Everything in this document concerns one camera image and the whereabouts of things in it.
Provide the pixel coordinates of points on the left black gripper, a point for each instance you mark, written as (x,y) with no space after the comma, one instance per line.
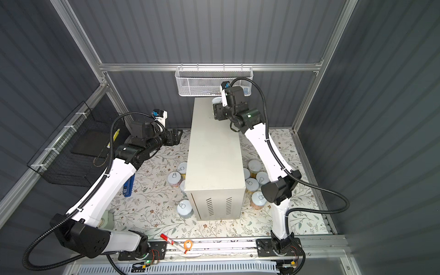
(175,138)

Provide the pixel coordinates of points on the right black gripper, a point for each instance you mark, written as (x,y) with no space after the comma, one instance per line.
(217,109)

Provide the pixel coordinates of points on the green label can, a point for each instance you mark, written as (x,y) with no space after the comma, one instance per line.
(217,100)

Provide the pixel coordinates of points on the teal label can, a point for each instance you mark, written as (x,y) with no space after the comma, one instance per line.
(184,209)

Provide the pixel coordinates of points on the yellow label can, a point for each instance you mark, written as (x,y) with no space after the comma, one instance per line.
(252,185)

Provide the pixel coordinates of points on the orange label can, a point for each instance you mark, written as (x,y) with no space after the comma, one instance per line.
(257,200)

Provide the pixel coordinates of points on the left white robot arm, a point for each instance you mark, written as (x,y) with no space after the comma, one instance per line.
(78,229)

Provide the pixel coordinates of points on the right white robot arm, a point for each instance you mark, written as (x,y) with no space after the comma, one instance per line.
(278,191)

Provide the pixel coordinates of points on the beige metal cabinet counter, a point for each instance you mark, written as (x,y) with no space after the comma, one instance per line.
(215,183)

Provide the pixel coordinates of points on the can left rear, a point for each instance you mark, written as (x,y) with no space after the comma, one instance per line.
(182,169)

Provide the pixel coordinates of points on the pink label can left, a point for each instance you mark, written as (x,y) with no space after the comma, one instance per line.
(174,179)

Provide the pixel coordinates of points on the can left middle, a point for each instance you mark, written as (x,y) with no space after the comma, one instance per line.
(182,186)

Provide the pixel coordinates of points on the yellow highlighter pen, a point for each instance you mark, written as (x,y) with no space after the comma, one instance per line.
(115,136)

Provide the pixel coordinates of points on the plastic lid tall can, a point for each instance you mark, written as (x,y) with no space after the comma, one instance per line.
(254,167)

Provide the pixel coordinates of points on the floral table mat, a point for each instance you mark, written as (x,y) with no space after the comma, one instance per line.
(152,207)

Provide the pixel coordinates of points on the dark red label can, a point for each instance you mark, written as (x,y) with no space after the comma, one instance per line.
(246,173)

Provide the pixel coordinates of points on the silver top can right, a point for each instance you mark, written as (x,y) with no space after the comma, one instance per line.
(262,178)

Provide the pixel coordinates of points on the red white marker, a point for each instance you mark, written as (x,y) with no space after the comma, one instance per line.
(173,243)

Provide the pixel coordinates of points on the white wire mesh basket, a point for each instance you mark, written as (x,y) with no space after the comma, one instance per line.
(206,82)

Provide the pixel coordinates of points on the black wire wall basket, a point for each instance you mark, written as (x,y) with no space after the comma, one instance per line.
(79,153)

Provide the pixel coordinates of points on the orange ring tool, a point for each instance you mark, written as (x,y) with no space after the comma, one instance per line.
(188,244)

